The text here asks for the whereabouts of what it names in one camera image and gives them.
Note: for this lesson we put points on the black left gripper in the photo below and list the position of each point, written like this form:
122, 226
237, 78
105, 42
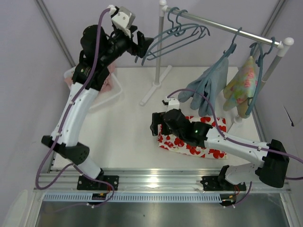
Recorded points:
137, 45

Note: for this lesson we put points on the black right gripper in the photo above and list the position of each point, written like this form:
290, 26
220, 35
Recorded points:
158, 121

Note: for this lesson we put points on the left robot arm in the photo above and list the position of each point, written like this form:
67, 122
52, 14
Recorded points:
99, 50

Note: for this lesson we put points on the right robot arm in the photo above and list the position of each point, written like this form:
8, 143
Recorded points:
267, 162

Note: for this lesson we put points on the teal hanger with floral garment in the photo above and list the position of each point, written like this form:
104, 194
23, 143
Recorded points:
256, 79

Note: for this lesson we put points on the teal hanger with blue garment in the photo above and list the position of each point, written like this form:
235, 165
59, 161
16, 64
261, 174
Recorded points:
226, 53

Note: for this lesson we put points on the pink crumpled garment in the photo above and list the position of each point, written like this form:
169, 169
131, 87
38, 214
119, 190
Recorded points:
107, 86

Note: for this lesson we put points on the light blue fleece garment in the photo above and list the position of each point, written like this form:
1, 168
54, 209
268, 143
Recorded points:
205, 89

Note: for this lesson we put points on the white plastic laundry basket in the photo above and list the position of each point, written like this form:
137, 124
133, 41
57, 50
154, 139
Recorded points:
111, 94

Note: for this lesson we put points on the pastel floral garment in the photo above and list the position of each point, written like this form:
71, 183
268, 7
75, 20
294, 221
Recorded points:
239, 88

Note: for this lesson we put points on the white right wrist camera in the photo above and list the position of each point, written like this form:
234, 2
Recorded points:
171, 103

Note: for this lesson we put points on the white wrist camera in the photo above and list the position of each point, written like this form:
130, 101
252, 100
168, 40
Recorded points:
122, 19
171, 103

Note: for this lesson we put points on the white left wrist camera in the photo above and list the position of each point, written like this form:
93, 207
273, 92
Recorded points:
122, 19

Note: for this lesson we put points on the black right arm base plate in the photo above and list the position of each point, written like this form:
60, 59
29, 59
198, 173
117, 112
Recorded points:
217, 183

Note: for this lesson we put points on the white slotted cable duct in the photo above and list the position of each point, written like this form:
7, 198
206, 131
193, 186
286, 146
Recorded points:
133, 197

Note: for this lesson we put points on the grey corner frame post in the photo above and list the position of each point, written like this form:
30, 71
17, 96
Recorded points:
54, 30

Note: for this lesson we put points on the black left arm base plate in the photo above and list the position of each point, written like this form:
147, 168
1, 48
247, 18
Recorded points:
85, 184

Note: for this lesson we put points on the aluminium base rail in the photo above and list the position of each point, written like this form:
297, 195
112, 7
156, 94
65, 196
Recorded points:
150, 180

